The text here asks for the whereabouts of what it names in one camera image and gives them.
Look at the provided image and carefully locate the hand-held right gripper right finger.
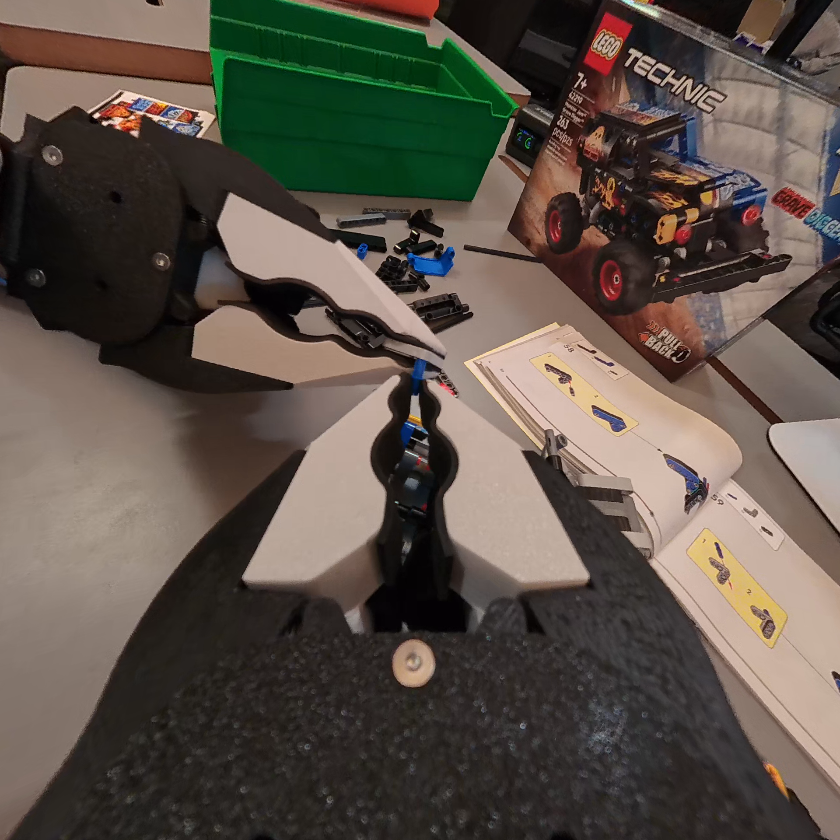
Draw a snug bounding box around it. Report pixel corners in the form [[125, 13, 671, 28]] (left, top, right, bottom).
[[422, 382, 591, 619]]

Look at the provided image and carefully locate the lego sticker sheet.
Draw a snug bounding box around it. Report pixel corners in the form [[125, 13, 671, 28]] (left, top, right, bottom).
[[87, 90, 217, 139]]

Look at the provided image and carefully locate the green storage bin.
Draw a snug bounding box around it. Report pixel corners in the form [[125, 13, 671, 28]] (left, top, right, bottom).
[[209, 0, 519, 202]]

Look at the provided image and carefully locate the long black lego axle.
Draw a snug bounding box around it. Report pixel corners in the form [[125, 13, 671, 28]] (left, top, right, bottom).
[[463, 244, 542, 263]]

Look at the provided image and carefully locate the lego set box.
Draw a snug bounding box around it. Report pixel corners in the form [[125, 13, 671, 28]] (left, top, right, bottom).
[[507, 0, 840, 383]]

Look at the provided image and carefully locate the open instruction booklet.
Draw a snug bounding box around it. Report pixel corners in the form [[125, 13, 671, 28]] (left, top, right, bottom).
[[465, 322, 840, 756]]

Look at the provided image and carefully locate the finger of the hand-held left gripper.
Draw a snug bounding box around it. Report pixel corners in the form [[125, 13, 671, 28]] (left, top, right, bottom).
[[215, 192, 448, 362], [192, 307, 422, 386]]

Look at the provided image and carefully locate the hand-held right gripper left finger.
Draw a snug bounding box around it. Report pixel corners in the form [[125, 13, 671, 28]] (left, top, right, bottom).
[[241, 375, 404, 619]]

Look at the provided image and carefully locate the pile of large black lego pieces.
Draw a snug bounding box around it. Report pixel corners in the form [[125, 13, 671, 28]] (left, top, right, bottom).
[[325, 206, 473, 349]]

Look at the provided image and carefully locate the white document stand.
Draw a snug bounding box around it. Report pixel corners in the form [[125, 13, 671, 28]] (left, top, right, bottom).
[[768, 420, 840, 532]]

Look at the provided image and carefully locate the orange storage bin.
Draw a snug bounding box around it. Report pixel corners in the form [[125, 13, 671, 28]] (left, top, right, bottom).
[[354, 0, 439, 19]]

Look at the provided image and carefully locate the partly built lego truck chassis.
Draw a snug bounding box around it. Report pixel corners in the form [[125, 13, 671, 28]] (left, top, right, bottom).
[[392, 413, 651, 572]]

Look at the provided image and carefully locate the blue lego panel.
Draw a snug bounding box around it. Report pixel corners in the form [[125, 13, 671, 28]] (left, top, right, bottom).
[[407, 246, 457, 277]]

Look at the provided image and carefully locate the small black electronic device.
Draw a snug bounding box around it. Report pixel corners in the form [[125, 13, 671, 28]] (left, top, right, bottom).
[[505, 101, 555, 165]]

